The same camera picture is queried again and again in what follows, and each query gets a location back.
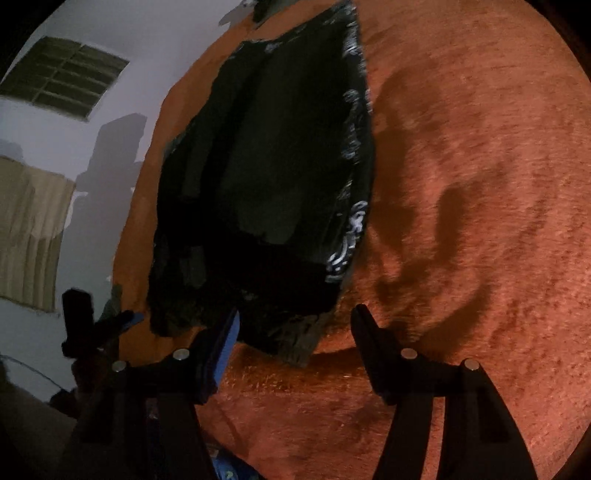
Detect window with grille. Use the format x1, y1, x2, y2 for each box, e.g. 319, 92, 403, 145
0, 36, 131, 123

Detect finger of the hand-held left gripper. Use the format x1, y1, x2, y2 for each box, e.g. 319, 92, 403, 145
62, 288, 95, 356
96, 310, 146, 346

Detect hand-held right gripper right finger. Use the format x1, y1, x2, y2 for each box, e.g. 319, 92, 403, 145
350, 304, 539, 480

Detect beige curtain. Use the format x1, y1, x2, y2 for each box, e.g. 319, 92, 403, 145
0, 155, 77, 315

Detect folded black printed garment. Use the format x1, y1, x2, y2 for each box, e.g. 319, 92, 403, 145
252, 0, 280, 23

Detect dark green garment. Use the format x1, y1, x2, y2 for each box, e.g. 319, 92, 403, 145
99, 282, 124, 326

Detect patterned cloth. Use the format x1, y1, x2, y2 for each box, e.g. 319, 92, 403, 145
205, 440, 262, 480

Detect black swirl patterned shirt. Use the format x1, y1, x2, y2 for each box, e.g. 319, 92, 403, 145
147, 0, 377, 368

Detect orange fleece blanket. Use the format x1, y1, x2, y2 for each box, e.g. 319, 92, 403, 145
111, 0, 585, 480

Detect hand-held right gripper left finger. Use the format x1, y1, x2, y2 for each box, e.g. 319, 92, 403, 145
60, 308, 242, 480

